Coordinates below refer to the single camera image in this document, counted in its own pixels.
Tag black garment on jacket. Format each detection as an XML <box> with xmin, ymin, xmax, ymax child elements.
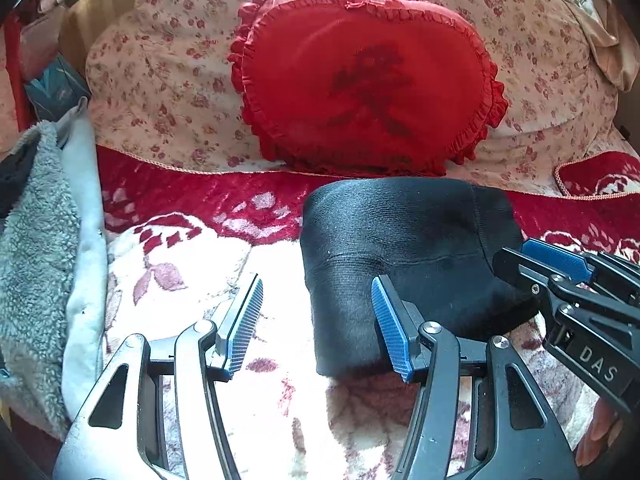
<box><xmin>0</xmin><ymin>142</ymin><xmax>37</xmax><ymax>219</ymax></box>

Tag beige curtain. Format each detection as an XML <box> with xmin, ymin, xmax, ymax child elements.
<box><xmin>564</xmin><ymin>0</ymin><xmax>640</xmax><ymax>93</ymax></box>

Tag grey fleece white jacket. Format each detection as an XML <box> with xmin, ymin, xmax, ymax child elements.
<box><xmin>1</xmin><ymin>100</ymin><xmax>107</xmax><ymax>439</ymax></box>

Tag red heart-shaped pillow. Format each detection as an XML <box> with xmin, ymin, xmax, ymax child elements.
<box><xmin>229</xmin><ymin>0</ymin><xmax>509</xmax><ymax>176</ymax></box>

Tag red white floral blanket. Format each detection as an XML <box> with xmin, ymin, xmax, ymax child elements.
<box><xmin>99</xmin><ymin>148</ymin><xmax>639</xmax><ymax>479</ymax></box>

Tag floral beige quilt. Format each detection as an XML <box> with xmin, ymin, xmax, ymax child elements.
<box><xmin>86</xmin><ymin>0</ymin><xmax>630</xmax><ymax>194</ymax></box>

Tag person's hand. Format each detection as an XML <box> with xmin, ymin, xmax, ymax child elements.
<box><xmin>575</xmin><ymin>399</ymin><xmax>624</xmax><ymax>467</ymax></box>

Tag black pants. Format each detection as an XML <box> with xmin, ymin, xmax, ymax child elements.
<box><xmin>300</xmin><ymin>178</ymin><xmax>536</xmax><ymax>378</ymax></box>

